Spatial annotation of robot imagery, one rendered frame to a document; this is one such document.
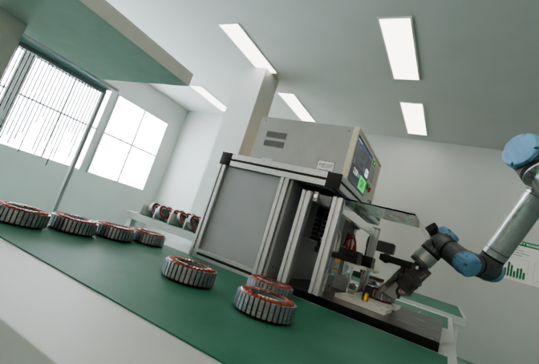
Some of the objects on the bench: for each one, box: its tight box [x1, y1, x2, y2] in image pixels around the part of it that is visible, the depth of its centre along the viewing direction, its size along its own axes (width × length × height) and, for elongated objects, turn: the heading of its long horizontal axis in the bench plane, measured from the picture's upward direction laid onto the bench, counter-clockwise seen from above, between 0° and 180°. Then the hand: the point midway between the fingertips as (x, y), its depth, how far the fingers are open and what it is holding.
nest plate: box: [334, 293, 392, 315], centre depth 109 cm, size 15×15×1 cm
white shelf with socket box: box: [0, 0, 193, 87], centre depth 75 cm, size 35×37×46 cm
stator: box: [363, 285, 395, 304], centre depth 130 cm, size 11×11×4 cm
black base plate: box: [267, 277, 443, 352], centre depth 120 cm, size 47×64×2 cm
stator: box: [233, 285, 297, 326], centre depth 64 cm, size 11×11×4 cm
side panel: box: [188, 164, 291, 277], centre depth 114 cm, size 28×3×32 cm, turn 118°
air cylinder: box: [332, 273, 351, 291], centre depth 137 cm, size 5×8×6 cm
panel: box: [263, 180, 346, 280], centre depth 135 cm, size 1×66×30 cm, turn 28°
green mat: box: [0, 221, 448, 364], centre depth 76 cm, size 94×61×1 cm, turn 118°
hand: (377, 295), depth 130 cm, fingers closed on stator, 13 cm apart
